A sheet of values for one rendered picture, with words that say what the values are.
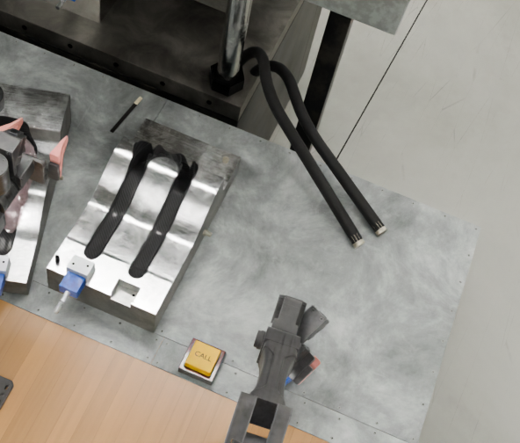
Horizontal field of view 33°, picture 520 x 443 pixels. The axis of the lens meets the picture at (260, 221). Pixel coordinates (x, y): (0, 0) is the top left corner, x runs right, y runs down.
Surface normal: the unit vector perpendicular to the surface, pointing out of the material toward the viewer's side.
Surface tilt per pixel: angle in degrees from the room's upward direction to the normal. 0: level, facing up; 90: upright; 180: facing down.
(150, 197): 28
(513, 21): 0
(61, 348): 0
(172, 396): 0
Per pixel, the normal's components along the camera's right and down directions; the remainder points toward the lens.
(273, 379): 0.27, -0.86
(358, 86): 0.15, -0.54
